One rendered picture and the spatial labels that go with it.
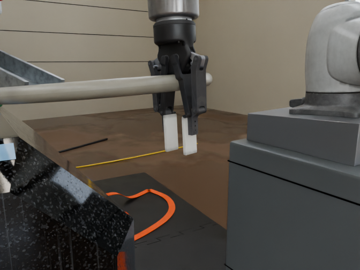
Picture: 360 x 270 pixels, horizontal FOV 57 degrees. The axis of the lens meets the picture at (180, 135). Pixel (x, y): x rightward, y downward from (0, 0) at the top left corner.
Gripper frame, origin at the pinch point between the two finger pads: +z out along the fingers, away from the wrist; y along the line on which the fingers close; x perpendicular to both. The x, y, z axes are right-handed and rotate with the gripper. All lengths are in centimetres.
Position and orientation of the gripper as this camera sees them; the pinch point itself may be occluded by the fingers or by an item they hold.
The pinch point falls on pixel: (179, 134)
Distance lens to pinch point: 62.2
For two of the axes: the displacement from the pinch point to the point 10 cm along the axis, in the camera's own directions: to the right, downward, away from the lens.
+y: -6.9, -0.9, 7.2
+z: 0.5, 9.8, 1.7
